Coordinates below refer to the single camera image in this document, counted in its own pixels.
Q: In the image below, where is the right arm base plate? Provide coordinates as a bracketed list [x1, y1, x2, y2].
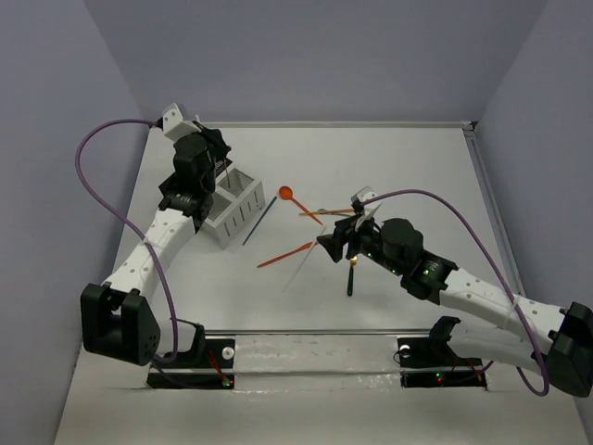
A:
[393, 337, 487, 389]

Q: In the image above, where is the white utensil caddy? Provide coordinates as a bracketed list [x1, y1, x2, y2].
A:
[202, 167, 266, 249]

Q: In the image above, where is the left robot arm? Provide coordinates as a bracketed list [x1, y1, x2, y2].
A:
[81, 121, 231, 366]

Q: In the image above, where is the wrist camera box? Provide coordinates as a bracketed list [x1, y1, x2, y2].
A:
[162, 103, 199, 143]
[351, 186, 382, 232]

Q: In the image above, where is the orange plastic knife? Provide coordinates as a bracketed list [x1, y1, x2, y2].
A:
[257, 242, 317, 268]

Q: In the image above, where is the gold metal fork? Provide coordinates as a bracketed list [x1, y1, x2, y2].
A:
[223, 158, 231, 188]

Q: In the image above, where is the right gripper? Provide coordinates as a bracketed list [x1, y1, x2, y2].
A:
[316, 210, 404, 276]

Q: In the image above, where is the orange plastic spoon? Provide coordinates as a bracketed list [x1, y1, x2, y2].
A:
[278, 185, 322, 224]

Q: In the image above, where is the black utensil caddy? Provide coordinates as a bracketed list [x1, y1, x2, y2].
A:
[214, 157, 233, 176]

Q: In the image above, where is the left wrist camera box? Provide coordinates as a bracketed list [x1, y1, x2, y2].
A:
[162, 103, 199, 143]

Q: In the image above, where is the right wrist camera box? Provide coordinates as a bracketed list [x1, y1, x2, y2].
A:
[351, 186, 382, 232]

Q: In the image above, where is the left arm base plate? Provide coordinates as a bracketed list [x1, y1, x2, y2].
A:
[145, 337, 236, 390]

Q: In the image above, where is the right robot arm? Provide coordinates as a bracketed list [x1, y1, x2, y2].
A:
[317, 217, 592, 398]

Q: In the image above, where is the dark blue chopstick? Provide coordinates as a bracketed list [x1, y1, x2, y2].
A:
[242, 196, 278, 246]

